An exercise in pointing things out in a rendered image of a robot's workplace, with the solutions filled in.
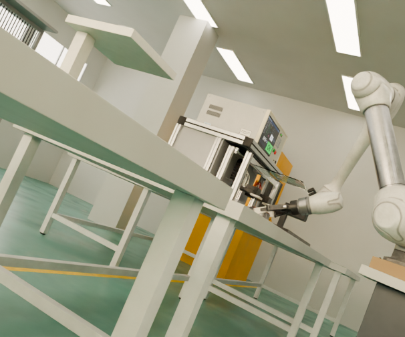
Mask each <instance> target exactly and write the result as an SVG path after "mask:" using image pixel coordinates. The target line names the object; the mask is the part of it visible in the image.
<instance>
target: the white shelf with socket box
mask: <svg viewBox="0 0 405 337"><path fill-rule="evenodd" d="M65 22H66V23H67V24H68V25H69V26H71V27H72V28H73V29H74V30H76V31H77V32H76V35H75V37H74V39H73V41H72V43H71V45H70V47H69V49H68V51H67V53H66V55H65V57H64V59H63V61H62V63H61V66H60V68H61V69H62V70H63V71H65V72H66V73H68V74H69V75H71V76H72V77H73V78H75V79H76V80H78V77H79V75H80V73H81V71H82V69H83V67H84V64H85V62H86V60H87V58H88V56H89V54H90V52H91V50H92V48H93V46H94V47H95V48H96V49H98V50H99V51H100V52H101V53H103V54H104V55H105V56H106V57H107V58H108V59H109V60H111V61H112V62H113V63H114V64H116V65H119V66H124V67H126V68H131V69H133V70H138V71H141V72H145V73H148V74H152V75H155V76H160V77H162V78H167V79H169V80H174V79H175V77H176V72H175V71H174V70H173V69H172V68H171V67H170V66H169V65H168V64H167V63H166V62H165V61H164V60H163V59H162V58H161V57H160V56H159V55H158V54H157V53H156V52H155V51H154V49H153V48H152V47H151V46H150V45H149V44H148V43H147V42H146V41H145V40H144V39H143V38H142V36H141V35H140V34H139V33H138V32H137V31H136V30H135V29H132V28H128V27H122V26H119V25H114V24H111V23H105V22H101V21H96V20H93V19H87V18H84V17H78V16H75V15H70V14H68V15H67V18H66V20H65Z"/></svg>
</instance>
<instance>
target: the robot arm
mask: <svg viewBox="0 0 405 337"><path fill-rule="evenodd" d="M351 91H352V94H353V96H354V99H355V101H356V103H357V105H358V108H359V109H360V112H361V113H362V114H363V115H364V116H365V118H366V121H365V123H364V126H363V128H362V130H361V132H360V135H359V136H358V138H357V140H356V142H355V143H354V145H353V146H352V149H351V150H350V152H349V154H348V155H347V157H346V159H345V161H344V163H343V164H342V166H341V168H340V169H339V171H338V173H337V175H336V176H335V177H334V178H333V180H332V181H331V182H330V183H329V184H327V185H324V186H323V187H322V188H321V189H320V190H319V191H318V193H316V194H314V195H312V196H309V197H302V198H298V200H294V201H290V205H287V204H282V205H266V206H265V207H257V208H254V212H256V213H258V214H259V213H269V214H270V217H274V218H276V217H278V216H282V215H286V214H290V213H291V214H292V215H299V214H301V215H302V216H303V215H311V214H318V215H321V214H327V213H333V212H336V211H339V210H340V209H342V208H343V206H344V202H343V198H342V195H341V188H342V186H343V184H344V183H345V181H346V179H347V177H348V176H349V174H350V173H351V172H352V170H353V169H354V167H355V166H356V164H357V163H358V161H359V160H360V158H361V157H362V155H363V153H364V152H365V151H366V149H367V148H368V147H369V145H371V149H372V156H373V159H374V166H375V170H376V176H377V180H378V186H379V191H378V192H377V194H376V196H375V197H374V208H373V210H372V223H373V226H374V228H375V230H376V231H377V232H378V233H379V234H380V235H381V236H382V237H383V238H385V239H387V240H388V241H390V242H392V243H395V244H396V245H395V248H394V251H393V253H392V256H391V257H388V256H384V257H383V259H384V260H386V261H390V262H392V263H395V264H398V265H401V266H404V267H405V179H404V173H403V170H402V165H401V162H400V156H399V152H398V147H397V144H396V138H395V135H394V129H393V126H392V119H393V118H394V117H395V115H396V113H397V112H398V110H399V109H400V107H401V105H402V103H403V101H404V97H405V89H404V87H403V86H402V85H400V84H398V83H389V82H388V81H387V80H386V79H385V78H383V77H382V76H381V75H380V74H377V73H376V72H371V71H365V72H360V73H358V74H357V75H356V76H355V77H354V78H353V80H352V82H351Z"/></svg>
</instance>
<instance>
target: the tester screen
mask: <svg viewBox="0 0 405 337"><path fill-rule="evenodd" d="M278 134H279V130H278V129H277V127H276V125H275V124H274V123H273V121H272V119H271V118H270V117H269V118H268V120H267V123H266V125H265V127H264V130H263V132H262V135H261V137H260V139H261V140H262V141H263V142H264V140H263V136H264V135H265V137H266V138H267V139H266V141H265V142H264V143H265V145H266V146H267V143H268V142H270V143H271V145H272V146H273V143H272V142H271V141H270V137H271V135H272V136H273V137H274V139H275V140H276V139H277V136H278ZM259 144H260V145H261V146H262V147H263V149H264V150H265V148H266V147H264V146H263V145H262V144H261V143H260V142H259ZM265 151H266V150H265ZM266 153H267V154H268V155H270V154H269V153H268V152H267V151H266Z"/></svg>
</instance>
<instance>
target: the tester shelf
mask: <svg viewBox="0 0 405 337"><path fill-rule="evenodd" d="M177 123H178V124H181V125H183V126H186V127H189V128H192V129H195V130H198V131H201V132H204V133H207V134H210V135H213V136H218V137H219V138H220V137H221V138H222V139H225V140H226V141H227V142H228V143H229V144H230V145H232V146H235V147H237V148H239V152H240V153H241V154H242V155H243V156H245V154H246V152H247V150H248V151H250V152H252V153H253V154H254V155H253V158H254V159H255V160H256V161H257V162H258V163H259V164H260V165H261V166H262V167H263V168H265V169H269V170H271V171H275V172H276V173H280V174H283V173H282V172H281V171H280V170H279V168H278V167H277V166H276V165H275V163H274V162H273V161H272V160H271V159H270V158H269V157H268V156H267V154H266V153H265V152H264V151H263V149H262V148H261V147H260V146H259V145H258V144H257V143H256V142H255V140H254V139H253V138H249V137H247V136H243V135H240V134H237V133H234V132H230V131H228V130H224V129H222V128H217V127H215V126H211V125H209V124H205V123H202V122H199V121H196V120H193V119H190V118H187V117H184V116H180V117H179V119H178V122H177Z"/></svg>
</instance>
